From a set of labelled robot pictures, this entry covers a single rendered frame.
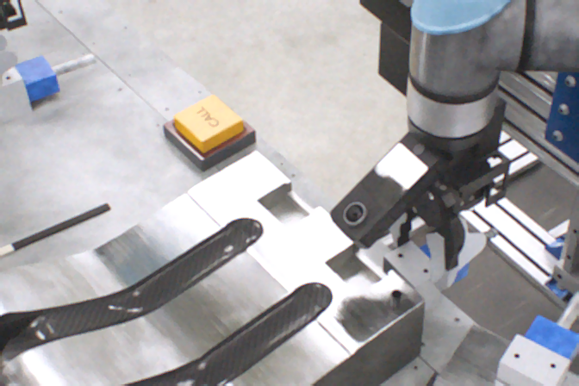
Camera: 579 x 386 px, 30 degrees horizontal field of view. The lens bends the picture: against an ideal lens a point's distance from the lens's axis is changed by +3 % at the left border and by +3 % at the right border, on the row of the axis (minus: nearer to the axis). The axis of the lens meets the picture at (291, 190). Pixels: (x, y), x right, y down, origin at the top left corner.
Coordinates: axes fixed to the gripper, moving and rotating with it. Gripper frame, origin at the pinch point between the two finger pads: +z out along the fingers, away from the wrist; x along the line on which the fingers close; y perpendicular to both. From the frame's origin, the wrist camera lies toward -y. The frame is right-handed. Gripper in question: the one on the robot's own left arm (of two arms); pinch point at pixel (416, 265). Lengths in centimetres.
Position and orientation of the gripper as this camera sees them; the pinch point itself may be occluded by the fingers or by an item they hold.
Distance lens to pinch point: 109.6
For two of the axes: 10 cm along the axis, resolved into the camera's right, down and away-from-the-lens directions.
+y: 8.2, -4.3, 3.7
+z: 0.3, 6.8, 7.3
